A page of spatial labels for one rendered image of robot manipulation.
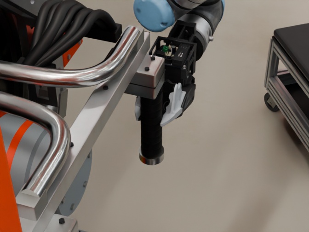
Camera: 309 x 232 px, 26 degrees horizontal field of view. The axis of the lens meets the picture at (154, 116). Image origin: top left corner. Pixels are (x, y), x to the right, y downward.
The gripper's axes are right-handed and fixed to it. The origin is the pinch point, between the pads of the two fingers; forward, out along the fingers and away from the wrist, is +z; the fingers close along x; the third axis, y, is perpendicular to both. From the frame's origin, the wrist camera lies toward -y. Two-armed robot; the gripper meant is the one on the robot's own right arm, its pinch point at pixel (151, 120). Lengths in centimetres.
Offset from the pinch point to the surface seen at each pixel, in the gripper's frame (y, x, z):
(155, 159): -6.7, 1.3, 2.0
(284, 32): -49, 9, -105
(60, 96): -5.7, -20.2, -6.8
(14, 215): 43, 10, 55
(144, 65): 11.9, -0.9, 0.7
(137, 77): 11.0, -1.3, 2.7
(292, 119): -71, 18, -88
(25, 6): 18.3, -20.5, 0.4
